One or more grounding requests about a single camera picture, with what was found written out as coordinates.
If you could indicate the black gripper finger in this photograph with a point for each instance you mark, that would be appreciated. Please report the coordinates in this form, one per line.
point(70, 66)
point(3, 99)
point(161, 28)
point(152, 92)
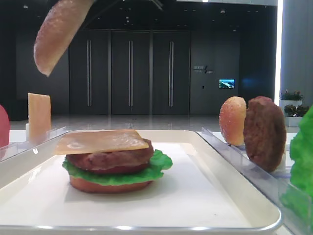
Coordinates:
point(106, 14)

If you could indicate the sesame bun slice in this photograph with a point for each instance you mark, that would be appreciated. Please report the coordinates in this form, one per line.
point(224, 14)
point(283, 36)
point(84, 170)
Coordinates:
point(231, 120)
point(57, 31)

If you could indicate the upright orange cheese slice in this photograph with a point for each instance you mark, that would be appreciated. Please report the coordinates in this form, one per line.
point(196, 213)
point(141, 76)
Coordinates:
point(39, 116)

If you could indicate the orange cheese slice on burger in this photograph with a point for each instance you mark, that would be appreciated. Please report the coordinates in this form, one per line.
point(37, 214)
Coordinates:
point(85, 142)

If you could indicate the brown meat patty in burger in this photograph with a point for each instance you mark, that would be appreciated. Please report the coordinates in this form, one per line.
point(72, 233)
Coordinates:
point(99, 160)

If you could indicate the upright red tomato slice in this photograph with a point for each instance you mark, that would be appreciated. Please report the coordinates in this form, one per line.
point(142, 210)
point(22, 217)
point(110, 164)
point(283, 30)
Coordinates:
point(4, 127)

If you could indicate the green lettuce leaf in burger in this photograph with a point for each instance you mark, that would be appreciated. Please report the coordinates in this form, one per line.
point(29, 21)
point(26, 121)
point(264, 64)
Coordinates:
point(158, 163)

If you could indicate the upright brown meat patty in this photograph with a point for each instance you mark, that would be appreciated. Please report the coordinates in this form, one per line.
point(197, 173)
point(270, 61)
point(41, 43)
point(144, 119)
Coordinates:
point(264, 133)

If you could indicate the upright green lettuce leaf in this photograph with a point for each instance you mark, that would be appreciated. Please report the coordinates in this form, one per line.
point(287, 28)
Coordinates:
point(299, 161)

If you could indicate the left dark double door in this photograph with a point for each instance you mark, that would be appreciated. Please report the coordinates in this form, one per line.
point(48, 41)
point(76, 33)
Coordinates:
point(88, 63)

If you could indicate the dark double door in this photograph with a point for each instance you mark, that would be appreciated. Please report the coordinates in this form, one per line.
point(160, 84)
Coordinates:
point(171, 73)
point(88, 63)
point(130, 73)

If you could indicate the middle dark double door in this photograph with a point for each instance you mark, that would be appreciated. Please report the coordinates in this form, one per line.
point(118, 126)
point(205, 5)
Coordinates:
point(130, 73)

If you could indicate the right dark double door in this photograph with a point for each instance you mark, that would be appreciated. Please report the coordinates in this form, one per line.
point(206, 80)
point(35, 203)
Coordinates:
point(171, 73)

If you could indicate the clear acrylic left rack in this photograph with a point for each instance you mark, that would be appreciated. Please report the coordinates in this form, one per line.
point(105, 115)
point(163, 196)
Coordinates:
point(16, 148)

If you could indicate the clear acrylic rack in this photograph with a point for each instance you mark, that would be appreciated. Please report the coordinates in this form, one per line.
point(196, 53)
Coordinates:
point(272, 185)
point(16, 148)

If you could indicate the bottom bun slice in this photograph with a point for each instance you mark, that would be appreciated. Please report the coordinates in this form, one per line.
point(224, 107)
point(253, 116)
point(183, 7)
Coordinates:
point(89, 187)

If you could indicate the upper white flower planter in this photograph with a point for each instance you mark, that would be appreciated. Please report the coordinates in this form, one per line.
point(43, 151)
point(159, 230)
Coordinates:
point(287, 98)

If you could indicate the white flower planter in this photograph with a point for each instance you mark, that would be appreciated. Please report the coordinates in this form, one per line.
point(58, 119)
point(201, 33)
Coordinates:
point(287, 98)
point(294, 114)

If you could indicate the white rectangular tray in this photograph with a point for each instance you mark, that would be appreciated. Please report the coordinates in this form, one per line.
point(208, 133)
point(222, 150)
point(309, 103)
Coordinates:
point(201, 194)

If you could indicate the lower white flower planter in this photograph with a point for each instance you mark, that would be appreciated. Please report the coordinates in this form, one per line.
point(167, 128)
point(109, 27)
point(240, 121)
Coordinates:
point(294, 114)

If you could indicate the clear acrylic right rack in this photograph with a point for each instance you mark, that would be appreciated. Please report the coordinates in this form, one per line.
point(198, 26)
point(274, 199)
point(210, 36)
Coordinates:
point(272, 185)

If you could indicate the small wall screen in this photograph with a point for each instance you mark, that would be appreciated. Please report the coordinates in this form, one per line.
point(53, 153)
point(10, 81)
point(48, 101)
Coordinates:
point(226, 83)

